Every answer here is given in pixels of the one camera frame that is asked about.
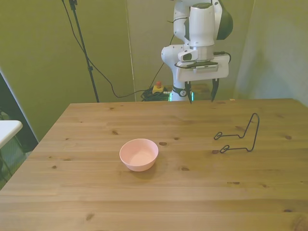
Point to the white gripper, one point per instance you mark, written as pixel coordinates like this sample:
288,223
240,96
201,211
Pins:
216,68

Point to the pink plastic bowl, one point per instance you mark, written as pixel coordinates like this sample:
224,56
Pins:
138,155

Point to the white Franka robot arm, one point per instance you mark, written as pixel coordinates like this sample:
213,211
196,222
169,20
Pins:
202,24

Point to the yellow emergency stop button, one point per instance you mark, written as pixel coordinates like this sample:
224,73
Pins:
158,87

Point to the black tripod stand pole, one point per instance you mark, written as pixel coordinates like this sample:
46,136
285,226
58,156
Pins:
83,45

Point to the dark upright panel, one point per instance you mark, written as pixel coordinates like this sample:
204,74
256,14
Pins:
14,110

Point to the white side table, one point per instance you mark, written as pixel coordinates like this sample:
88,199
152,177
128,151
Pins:
8,131

